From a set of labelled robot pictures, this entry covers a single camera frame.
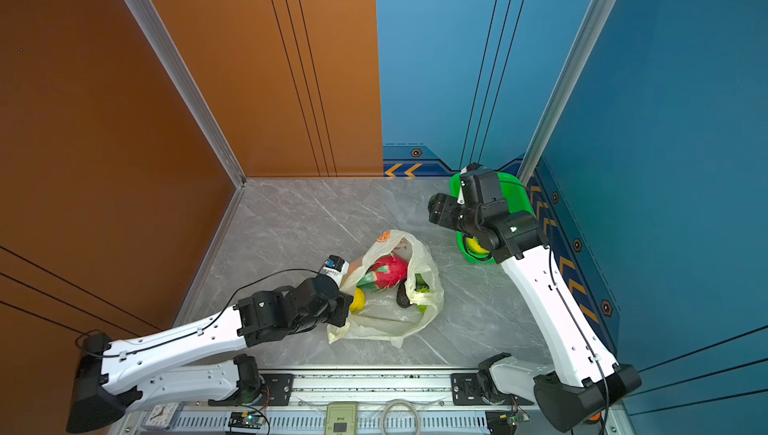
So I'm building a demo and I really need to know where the green plastic basket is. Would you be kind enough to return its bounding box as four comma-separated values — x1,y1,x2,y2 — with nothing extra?
450,171,543,264

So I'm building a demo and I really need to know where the yellow banana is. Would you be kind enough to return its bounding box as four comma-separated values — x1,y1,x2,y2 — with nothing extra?
464,237,490,259

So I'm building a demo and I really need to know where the translucent yellowish plastic bag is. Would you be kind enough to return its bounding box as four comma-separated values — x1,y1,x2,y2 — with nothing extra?
327,230,444,348

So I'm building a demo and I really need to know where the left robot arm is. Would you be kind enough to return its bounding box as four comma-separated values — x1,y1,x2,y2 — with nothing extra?
66,274,353,434

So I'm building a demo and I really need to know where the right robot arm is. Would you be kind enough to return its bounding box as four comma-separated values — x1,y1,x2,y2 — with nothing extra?
428,163,641,433

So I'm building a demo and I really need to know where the green round fruit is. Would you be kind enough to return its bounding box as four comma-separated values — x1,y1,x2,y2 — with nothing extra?
415,274,430,314

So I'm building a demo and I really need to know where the pink dragon fruit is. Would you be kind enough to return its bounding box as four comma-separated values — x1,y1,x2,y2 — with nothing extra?
356,254,408,289

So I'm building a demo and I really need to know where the pale green handheld device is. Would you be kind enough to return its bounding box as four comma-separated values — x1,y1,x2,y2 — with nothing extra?
324,402,358,435

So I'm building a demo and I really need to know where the green circuit board left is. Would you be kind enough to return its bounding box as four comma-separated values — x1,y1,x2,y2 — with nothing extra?
226,411,270,434

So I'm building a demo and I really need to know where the small analog clock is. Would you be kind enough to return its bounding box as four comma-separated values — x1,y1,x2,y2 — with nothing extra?
141,402,183,431

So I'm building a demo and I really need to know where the small circuit board right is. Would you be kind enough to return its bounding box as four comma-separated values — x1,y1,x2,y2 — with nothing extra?
485,410,530,435

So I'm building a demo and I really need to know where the orange black tape measure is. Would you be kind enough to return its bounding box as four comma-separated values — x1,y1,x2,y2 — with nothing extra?
583,412,604,425

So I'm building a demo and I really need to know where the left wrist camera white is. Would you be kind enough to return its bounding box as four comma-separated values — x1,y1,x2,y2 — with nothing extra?
319,255,350,287

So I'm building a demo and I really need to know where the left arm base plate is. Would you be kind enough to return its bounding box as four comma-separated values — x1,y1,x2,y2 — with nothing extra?
207,373,294,408

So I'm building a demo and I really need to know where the white coiled cable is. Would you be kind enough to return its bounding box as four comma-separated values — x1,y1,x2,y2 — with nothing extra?
380,398,422,435

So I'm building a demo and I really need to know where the aluminium front rail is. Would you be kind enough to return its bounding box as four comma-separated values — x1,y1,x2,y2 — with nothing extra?
107,368,556,434

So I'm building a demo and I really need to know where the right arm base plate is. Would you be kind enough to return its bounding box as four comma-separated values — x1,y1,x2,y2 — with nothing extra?
450,372,534,406

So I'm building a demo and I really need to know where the right aluminium corner post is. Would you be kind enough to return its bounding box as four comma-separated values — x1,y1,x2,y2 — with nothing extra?
517,0,617,185

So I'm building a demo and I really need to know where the aluminium corner post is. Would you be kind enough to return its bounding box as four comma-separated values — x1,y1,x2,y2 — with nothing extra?
517,0,617,185
123,0,247,189

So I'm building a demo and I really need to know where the left aluminium corner post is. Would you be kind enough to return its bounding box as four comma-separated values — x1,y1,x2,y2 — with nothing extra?
123,0,247,189

